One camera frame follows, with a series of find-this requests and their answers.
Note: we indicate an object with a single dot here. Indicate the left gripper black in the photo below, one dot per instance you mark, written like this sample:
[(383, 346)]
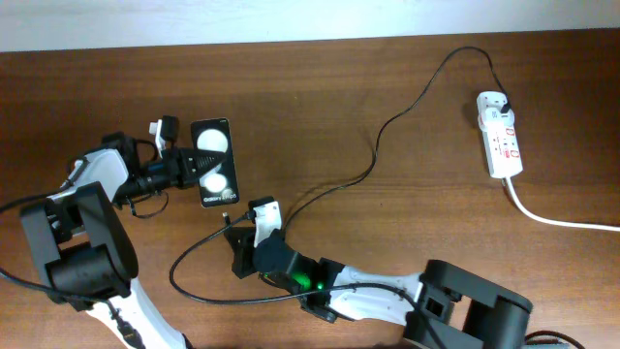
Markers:
[(182, 168)]

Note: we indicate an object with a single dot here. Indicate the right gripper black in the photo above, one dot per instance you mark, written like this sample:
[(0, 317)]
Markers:
[(242, 241)]

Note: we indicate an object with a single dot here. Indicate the black Samsung Galaxy phone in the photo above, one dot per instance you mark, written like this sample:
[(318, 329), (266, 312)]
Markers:
[(218, 182)]

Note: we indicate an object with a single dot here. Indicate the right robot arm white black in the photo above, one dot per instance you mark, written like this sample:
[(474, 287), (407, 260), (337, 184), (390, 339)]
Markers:
[(443, 306)]

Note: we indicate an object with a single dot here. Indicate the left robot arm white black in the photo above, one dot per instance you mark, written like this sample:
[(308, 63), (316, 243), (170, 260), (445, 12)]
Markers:
[(82, 253)]

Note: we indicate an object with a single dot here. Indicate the white USB charger adapter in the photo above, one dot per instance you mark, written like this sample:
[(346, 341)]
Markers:
[(494, 110)]

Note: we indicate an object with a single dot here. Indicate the white power strip red switches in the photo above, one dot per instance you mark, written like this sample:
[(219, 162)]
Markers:
[(502, 152)]

